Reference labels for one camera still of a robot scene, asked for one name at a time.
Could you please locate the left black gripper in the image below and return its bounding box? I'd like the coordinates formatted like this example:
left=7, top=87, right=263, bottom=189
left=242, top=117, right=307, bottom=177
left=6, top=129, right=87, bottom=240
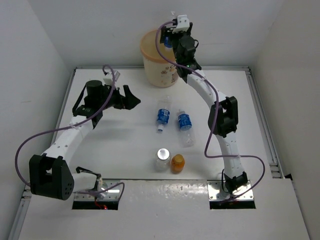
left=97, top=83, right=140, bottom=110

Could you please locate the blue label bottle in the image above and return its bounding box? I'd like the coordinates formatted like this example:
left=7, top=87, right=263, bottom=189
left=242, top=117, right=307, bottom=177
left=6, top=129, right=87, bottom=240
left=163, top=10, right=178, bottom=52
left=177, top=108, right=195, bottom=148
left=156, top=95, right=172, bottom=133

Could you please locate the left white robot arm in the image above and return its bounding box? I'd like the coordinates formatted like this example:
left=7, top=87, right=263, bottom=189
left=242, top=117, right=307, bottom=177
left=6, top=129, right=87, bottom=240
left=29, top=80, right=141, bottom=201

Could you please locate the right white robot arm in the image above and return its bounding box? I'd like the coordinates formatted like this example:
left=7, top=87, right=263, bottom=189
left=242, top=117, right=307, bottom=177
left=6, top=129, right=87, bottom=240
left=155, top=19, right=248, bottom=194

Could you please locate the beige plastic waste bin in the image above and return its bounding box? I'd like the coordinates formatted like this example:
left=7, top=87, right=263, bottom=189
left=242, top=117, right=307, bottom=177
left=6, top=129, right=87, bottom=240
left=140, top=30, right=179, bottom=88

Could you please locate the clear jar white lid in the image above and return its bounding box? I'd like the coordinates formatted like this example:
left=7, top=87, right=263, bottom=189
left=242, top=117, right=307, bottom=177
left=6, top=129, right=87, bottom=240
left=155, top=148, right=171, bottom=172

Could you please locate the orange juice bottle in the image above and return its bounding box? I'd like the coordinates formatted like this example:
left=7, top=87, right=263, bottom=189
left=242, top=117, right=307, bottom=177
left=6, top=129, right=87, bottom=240
left=170, top=154, right=185, bottom=174

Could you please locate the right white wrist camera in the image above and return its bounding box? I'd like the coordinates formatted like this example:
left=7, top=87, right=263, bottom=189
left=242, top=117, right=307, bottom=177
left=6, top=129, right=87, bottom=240
left=172, top=14, right=190, bottom=34

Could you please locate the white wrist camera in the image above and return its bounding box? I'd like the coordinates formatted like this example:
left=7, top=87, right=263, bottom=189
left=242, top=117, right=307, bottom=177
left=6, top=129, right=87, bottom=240
left=172, top=14, right=190, bottom=34
left=103, top=70, right=121, bottom=86

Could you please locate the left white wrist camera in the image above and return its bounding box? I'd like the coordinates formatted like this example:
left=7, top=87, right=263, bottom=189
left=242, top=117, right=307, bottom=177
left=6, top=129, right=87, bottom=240
left=103, top=70, right=121, bottom=86

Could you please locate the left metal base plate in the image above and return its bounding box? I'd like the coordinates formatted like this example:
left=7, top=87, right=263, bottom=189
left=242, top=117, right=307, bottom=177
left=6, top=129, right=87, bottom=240
left=73, top=179, right=125, bottom=202

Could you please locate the metal base plate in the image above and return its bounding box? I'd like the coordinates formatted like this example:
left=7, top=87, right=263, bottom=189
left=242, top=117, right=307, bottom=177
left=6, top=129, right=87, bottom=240
left=207, top=180, right=254, bottom=202
left=73, top=179, right=125, bottom=202

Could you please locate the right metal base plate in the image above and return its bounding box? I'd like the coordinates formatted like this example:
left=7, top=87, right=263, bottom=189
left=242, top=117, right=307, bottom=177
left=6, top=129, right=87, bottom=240
left=207, top=180, right=254, bottom=202

